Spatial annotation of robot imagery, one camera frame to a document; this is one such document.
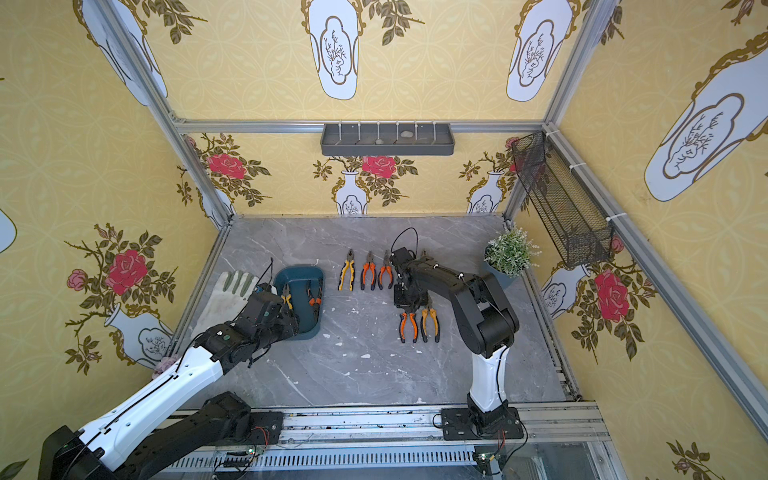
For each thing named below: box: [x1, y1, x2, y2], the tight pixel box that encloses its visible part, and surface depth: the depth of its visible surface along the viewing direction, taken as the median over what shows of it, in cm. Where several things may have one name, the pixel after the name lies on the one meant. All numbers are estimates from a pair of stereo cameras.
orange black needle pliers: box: [360, 250, 377, 291], surface depth 105 cm
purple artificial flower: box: [152, 357, 181, 380], surface depth 75 cm
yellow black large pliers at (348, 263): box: [338, 248, 355, 292], surface depth 105 cm
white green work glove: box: [191, 271, 259, 338], surface depth 100 cm
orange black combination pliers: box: [399, 312, 419, 343], surface depth 92 cm
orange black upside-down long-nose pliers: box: [306, 279, 323, 322], surface depth 97 cm
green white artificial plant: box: [483, 226, 542, 278], surface depth 92 cm
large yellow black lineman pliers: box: [420, 308, 440, 343], surface depth 92 cm
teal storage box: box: [274, 265, 324, 340], surface depth 98 cm
